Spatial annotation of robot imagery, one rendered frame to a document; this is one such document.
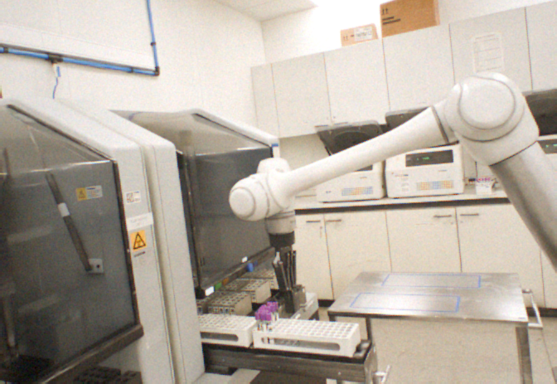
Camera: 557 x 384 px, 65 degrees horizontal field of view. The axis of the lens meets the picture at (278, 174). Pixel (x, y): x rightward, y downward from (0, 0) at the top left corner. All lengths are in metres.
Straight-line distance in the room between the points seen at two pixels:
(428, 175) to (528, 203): 2.50
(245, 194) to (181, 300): 0.44
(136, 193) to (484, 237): 2.76
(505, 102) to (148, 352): 1.00
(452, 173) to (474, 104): 2.56
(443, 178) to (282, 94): 1.62
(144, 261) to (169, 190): 0.22
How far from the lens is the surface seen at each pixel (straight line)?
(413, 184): 3.48
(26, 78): 2.44
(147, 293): 1.22
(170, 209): 1.28
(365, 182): 3.54
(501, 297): 1.64
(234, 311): 1.55
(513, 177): 0.97
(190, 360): 1.40
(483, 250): 3.52
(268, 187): 1.05
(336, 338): 1.25
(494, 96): 0.90
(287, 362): 1.32
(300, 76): 4.02
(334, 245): 3.71
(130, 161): 1.18
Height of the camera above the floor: 1.37
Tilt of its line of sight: 3 degrees down
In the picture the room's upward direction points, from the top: 7 degrees counter-clockwise
